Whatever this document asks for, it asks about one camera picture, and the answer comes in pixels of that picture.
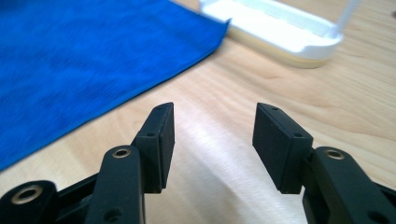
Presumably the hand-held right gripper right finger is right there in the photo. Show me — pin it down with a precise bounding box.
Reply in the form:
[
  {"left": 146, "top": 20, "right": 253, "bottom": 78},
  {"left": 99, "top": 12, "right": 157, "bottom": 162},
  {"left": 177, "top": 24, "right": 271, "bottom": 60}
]
[{"left": 251, "top": 102, "right": 396, "bottom": 224}]

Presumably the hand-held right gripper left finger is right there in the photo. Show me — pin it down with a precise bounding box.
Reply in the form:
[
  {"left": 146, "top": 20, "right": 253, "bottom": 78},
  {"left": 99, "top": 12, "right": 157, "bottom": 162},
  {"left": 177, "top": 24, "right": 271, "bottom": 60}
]
[{"left": 85, "top": 102, "right": 176, "bottom": 224}]

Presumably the blue cloth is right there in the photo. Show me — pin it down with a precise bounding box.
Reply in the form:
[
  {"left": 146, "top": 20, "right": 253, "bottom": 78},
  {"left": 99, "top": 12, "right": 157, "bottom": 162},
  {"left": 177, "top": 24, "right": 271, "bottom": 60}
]
[{"left": 0, "top": 0, "right": 231, "bottom": 173}]

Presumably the white plastic rack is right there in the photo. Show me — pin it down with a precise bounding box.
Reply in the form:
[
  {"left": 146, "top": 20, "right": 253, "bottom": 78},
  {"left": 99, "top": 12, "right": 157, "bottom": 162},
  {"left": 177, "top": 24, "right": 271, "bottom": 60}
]
[{"left": 199, "top": 0, "right": 362, "bottom": 69}]

